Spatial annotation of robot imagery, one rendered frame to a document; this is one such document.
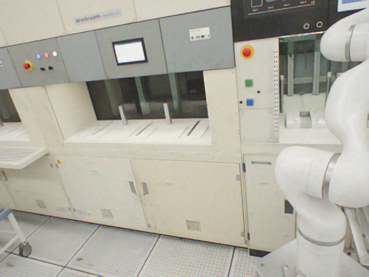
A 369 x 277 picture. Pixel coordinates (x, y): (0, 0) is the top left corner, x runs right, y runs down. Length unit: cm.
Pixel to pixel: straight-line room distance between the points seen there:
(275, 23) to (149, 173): 117
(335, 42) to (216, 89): 70
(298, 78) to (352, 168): 164
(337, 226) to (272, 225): 104
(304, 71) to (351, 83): 150
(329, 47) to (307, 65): 138
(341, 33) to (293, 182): 43
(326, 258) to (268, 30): 94
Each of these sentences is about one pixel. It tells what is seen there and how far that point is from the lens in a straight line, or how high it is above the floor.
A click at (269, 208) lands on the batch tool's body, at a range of 172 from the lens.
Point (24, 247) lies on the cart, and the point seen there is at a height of 9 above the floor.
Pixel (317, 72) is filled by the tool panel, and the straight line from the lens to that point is 222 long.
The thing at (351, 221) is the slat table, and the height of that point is 76.
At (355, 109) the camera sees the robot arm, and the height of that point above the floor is 127.
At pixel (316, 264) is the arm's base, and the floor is 88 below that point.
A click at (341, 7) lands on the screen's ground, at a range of 134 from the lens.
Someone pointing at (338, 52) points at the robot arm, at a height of 138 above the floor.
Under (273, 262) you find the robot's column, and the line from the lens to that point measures 100.
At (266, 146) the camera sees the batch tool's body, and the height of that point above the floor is 85.
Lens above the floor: 152
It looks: 24 degrees down
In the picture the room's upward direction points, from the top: 10 degrees counter-clockwise
